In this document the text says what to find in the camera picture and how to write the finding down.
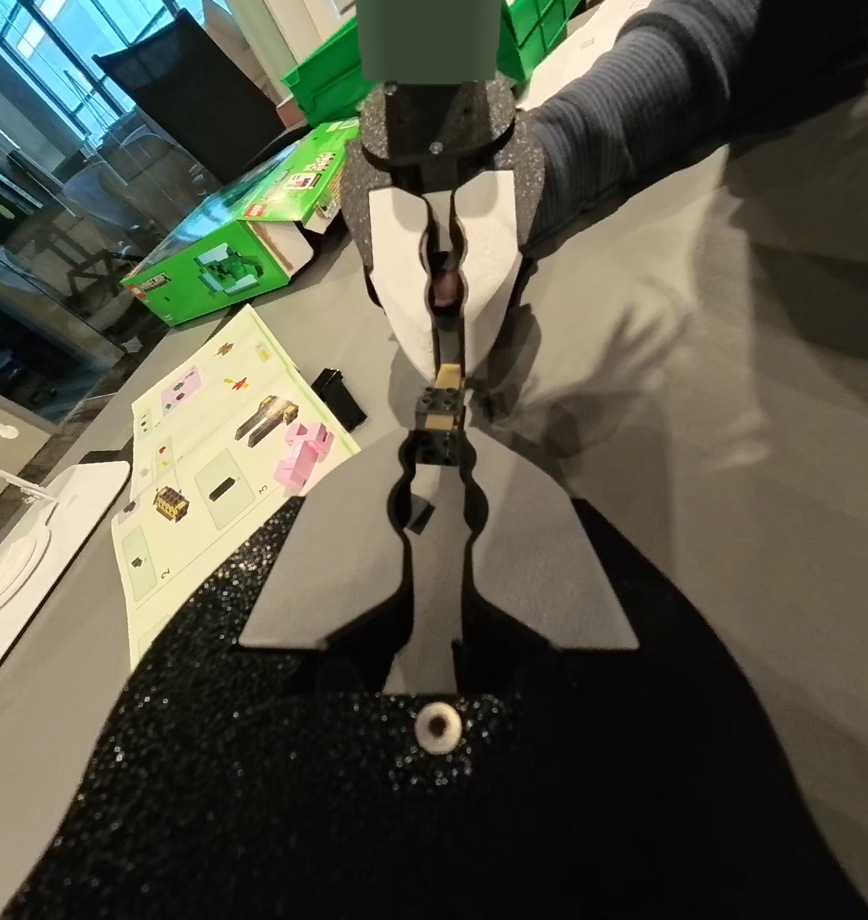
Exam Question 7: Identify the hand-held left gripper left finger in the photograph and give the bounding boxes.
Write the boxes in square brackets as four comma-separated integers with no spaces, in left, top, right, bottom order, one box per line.
[239,425,419,697]

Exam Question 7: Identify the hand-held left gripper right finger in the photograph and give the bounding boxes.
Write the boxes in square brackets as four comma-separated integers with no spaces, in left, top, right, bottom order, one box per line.
[450,430,640,697]

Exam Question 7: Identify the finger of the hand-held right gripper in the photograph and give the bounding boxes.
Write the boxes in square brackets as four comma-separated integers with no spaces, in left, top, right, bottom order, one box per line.
[451,168,517,376]
[367,188,440,383]

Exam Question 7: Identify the tan and black brick assembly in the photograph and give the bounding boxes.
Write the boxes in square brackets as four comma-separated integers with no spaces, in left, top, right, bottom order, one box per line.
[414,363,472,470]

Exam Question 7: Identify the person's right forearm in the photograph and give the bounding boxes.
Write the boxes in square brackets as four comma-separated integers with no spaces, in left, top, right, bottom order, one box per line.
[522,0,868,254]

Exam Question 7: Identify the pink brick pig figure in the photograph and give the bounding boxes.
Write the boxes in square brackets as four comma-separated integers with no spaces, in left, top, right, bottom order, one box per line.
[274,423,334,494]

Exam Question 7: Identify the green plastic bin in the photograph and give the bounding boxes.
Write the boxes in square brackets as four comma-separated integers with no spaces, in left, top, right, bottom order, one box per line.
[282,14,386,128]
[497,0,587,81]

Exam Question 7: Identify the black brick pieces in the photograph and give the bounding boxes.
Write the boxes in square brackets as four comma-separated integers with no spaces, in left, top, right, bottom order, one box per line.
[314,368,369,433]

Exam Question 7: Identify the brick instruction booklet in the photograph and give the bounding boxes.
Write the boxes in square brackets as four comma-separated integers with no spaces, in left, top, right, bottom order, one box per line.
[111,305,361,671]

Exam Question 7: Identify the green brick set box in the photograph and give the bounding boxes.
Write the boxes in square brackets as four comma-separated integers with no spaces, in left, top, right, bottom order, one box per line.
[120,118,363,329]

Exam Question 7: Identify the black office chair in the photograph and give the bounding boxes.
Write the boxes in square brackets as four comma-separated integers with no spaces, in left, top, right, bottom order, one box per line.
[91,9,293,186]

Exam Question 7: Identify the white tray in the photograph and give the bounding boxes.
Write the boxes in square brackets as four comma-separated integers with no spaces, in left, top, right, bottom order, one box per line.
[0,460,131,694]

